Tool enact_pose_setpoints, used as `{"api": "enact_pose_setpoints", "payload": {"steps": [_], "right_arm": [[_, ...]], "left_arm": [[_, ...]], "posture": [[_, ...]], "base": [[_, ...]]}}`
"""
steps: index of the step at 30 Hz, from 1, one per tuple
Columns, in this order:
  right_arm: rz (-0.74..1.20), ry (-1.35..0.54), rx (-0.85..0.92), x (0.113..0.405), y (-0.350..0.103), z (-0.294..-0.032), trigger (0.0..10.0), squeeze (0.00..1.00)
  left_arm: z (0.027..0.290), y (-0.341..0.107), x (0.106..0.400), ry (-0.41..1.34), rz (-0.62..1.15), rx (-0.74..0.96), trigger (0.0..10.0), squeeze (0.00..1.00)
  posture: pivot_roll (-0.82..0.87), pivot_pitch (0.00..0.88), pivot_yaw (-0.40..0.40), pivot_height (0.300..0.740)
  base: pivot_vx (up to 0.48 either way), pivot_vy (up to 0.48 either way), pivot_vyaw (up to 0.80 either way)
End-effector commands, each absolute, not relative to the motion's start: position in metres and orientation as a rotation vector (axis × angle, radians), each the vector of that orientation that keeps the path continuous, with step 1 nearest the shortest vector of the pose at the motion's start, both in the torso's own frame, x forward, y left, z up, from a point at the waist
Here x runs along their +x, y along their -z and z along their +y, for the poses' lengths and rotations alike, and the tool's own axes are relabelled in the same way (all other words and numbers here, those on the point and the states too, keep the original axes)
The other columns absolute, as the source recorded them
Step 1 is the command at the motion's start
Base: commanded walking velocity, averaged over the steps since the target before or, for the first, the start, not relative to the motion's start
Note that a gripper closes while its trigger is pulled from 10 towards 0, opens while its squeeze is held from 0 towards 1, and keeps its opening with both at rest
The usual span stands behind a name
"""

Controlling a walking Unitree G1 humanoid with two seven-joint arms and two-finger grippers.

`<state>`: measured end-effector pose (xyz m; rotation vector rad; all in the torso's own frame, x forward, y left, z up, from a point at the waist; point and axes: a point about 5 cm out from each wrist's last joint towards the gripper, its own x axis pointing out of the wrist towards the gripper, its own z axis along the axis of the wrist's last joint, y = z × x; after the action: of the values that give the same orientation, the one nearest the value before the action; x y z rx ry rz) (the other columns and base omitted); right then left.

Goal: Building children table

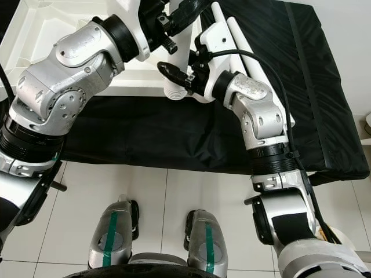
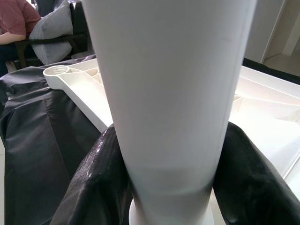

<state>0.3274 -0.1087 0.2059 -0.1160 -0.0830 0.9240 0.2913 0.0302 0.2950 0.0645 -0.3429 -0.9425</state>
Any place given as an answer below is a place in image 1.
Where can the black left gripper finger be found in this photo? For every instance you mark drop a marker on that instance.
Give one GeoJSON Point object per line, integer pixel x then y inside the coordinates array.
{"type": "Point", "coordinates": [188, 7]}

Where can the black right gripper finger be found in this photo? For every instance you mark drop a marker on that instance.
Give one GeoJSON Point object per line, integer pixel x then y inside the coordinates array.
{"type": "Point", "coordinates": [174, 74]}

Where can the white plastic table top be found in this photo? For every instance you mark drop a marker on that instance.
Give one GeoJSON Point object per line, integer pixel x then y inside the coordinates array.
{"type": "Point", "coordinates": [46, 35]}

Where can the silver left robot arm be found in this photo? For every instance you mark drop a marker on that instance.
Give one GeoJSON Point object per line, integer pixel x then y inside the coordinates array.
{"type": "Point", "coordinates": [69, 75]}

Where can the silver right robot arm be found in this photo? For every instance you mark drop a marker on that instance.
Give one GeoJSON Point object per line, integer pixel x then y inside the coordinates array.
{"type": "Point", "coordinates": [261, 116]}

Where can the silver robot right leg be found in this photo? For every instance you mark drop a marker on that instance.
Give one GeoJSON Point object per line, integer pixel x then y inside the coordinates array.
{"type": "Point", "coordinates": [208, 240]}

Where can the silver robot leg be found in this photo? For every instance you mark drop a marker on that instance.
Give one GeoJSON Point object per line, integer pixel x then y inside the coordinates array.
{"type": "Point", "coordinates": [111, 231]}
{"type": "Point", "coordinates": [208, 240]}

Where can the silver robot left leg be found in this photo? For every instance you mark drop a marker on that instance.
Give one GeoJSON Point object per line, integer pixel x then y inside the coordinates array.
{"type": "Point", "coordinates": [111, 231]}

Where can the white plastic furniture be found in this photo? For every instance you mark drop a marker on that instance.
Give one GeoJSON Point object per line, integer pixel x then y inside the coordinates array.
{"type": "Point", "coordinates": [365, 130]}

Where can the black robot waist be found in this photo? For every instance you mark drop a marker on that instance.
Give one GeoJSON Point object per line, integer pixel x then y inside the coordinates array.
{"type": "Point", "coordinates": [168, 273]}

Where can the yellow fried snacks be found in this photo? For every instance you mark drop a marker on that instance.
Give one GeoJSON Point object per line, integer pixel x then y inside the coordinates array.
{"type": "Point", "coordinates": [324, 233]}

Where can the grey metal pole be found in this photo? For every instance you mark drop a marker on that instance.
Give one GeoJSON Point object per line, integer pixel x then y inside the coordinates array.
{"type": "Point", "coordinates": [363, 253]}

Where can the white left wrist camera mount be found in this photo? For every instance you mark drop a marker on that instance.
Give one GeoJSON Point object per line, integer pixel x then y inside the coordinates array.
{"type": "Point", "coordinates": [139, 29]}

